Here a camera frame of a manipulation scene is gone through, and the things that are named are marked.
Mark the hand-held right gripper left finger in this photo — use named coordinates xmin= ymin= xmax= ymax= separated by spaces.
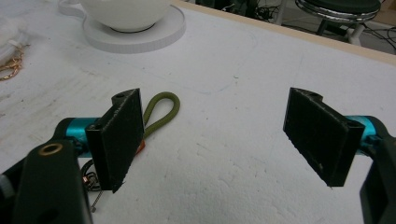
xmin=64 ymin=88 xmax=146 ymax=194

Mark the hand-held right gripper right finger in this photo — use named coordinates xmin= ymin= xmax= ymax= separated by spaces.
xmin=282 ymin=87 xmax=380 ymax=188

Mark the olive green strap keychain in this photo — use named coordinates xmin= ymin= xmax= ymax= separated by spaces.
xmin=80 ymin=91 xmax=181 ymax=214

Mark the white round saucer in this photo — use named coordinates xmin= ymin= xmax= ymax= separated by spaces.
xmin=81 ymin=5 xmax=187 ymax=55

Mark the chrome stool with black seat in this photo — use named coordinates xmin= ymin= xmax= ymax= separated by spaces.
xmin=294 ymin=0 xmax=383 ymax=47

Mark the white cup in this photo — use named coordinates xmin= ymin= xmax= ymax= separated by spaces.
xmin=58 ymin=0 xmax=171 ymax=34

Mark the white cloth pouch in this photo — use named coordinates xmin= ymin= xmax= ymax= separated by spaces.
xmin=0 ymin=18 xmax=30 ymax=63

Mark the black floor cable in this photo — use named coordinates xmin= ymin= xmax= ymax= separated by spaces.
xmin=361 ymin=23 xmax=396 ymax=53
xmin=218 ymin=0 xmax=283 ymax=21

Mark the gold chain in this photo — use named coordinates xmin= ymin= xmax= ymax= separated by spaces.
xmin=0 ymin=43 xmax=31 ymax=82

